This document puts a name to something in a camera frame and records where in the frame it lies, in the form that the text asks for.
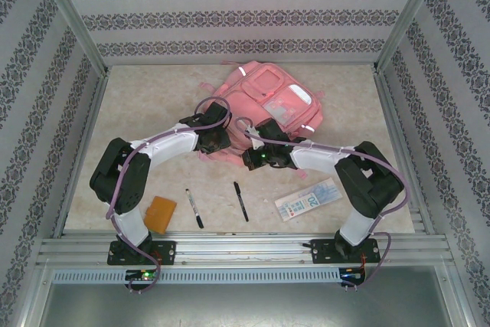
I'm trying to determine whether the white barrel marker pen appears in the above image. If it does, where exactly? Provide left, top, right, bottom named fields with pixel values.
left=185, top=188, right=205, bottom=229

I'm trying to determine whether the white blue paper pack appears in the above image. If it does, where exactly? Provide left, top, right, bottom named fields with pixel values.
left=274, top=179, right=344, bottom=223

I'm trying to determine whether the black marker pen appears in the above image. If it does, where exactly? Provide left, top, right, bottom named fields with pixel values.
left=233, top=181, right=250, bottom=223

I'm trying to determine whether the pink student backpack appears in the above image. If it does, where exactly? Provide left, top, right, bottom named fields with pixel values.
left=197, top=60, right=325, bottom=181

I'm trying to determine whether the grey slotted cable duct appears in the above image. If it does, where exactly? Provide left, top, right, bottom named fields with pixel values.
left=51, top=267, right=341, bottom=285

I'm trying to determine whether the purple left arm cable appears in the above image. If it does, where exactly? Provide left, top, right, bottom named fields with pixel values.
left=105, top=95, right=233, bottom=294

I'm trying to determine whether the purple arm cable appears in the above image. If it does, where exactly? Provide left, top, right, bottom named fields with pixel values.
left=235, top=118, right=409, bottom=293
left=105, top=95, right=233, bottom=294

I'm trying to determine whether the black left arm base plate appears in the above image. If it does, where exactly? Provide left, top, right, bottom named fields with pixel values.
left=106, top=240, right=178, bottom=267

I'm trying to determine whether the orange leather wallet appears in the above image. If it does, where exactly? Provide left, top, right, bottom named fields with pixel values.
left=143, top=195, right=178, bottom=234

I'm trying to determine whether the aluminium frame post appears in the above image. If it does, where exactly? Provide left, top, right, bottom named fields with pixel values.
left=373, top=0, right=449, bottom=74
left=32, top=0, right=110, bottom=77

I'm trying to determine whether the aluminium mounting rail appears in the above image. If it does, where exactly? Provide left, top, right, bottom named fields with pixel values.
left=36, top=231, right=456, bottom=267

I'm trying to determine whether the aluminium side rail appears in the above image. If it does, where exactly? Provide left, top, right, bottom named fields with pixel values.
left=52, top=70, right=111, bottom=239
left=373, top=68, right=436, bottom=235

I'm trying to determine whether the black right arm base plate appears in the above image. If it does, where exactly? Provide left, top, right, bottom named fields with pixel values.
left=312, top=237, right=381, bottom=265

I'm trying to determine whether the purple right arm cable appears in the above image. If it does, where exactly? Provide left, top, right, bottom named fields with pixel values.
left=235, top=118, right=409, bottom=293

